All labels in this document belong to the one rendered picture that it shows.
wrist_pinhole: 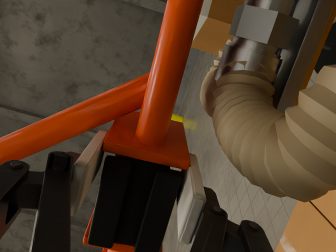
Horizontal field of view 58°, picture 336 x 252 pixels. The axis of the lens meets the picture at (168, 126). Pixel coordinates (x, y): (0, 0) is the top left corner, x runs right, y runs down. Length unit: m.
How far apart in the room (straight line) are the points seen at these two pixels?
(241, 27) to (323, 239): 0.94
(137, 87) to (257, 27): 0.09
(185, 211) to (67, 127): 0.11
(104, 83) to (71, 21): 2.11
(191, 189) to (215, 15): 1.74
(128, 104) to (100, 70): 10.04
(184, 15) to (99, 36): 9.76
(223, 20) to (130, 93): 1.69
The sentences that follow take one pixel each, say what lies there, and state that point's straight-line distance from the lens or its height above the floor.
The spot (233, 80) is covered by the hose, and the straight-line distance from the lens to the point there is 0.21.
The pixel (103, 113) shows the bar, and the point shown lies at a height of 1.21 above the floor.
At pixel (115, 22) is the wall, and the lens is 9.74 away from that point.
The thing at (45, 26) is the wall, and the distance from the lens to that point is 10.43.
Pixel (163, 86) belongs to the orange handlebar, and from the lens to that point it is 0.19.
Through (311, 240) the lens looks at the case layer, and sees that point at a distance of 1.15.
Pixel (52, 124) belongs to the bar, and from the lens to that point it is 0.24.
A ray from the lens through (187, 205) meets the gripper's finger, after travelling 0.18.
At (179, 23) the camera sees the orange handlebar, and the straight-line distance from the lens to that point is 0.19.
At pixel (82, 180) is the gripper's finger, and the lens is 0.17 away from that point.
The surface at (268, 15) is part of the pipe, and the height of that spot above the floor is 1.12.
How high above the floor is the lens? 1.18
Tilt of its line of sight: 5 degrees down
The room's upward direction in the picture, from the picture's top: 74 degrees counter-clockwise
